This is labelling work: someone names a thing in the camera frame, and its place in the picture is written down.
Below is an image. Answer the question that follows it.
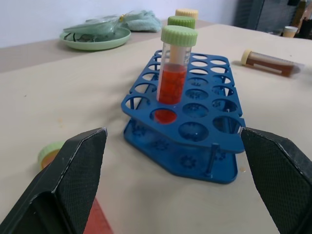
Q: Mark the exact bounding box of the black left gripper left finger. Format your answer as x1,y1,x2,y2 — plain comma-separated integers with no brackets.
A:
0,127,108,234

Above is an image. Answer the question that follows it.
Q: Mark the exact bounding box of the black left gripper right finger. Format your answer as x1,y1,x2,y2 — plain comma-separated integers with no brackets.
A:
240,127,312,234

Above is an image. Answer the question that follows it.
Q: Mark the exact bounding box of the green-capped red liquid tube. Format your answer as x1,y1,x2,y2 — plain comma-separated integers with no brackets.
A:
154,25,198,125
38,141,114,234

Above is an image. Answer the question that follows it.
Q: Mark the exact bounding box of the yellow-capped brown liquid tube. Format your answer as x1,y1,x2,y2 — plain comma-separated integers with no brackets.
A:
175,9,198,20
241,49,305,78

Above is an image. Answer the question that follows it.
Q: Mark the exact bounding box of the blue plastic test tube rack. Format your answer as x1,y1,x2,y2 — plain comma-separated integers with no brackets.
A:
120,50,246,185

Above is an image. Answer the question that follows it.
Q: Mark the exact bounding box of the green-capped orange liquid tube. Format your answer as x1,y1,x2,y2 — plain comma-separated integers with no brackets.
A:
167,15,196,31

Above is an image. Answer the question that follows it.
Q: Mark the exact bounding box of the paper cup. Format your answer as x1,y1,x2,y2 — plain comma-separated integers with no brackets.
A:
282,26,299,38

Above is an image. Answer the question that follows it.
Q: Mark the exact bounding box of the pale green plate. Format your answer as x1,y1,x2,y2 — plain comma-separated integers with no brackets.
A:
59,26,132,51

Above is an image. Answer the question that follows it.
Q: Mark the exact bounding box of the dark furniture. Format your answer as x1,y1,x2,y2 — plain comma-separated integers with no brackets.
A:
233,0,312,41

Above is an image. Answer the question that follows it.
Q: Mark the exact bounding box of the clear plastic bag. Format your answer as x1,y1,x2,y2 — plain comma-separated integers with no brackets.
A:
63,11,130,42

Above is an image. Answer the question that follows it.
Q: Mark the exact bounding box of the teal towel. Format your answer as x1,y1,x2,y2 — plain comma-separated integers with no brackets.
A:
114,9,163,32

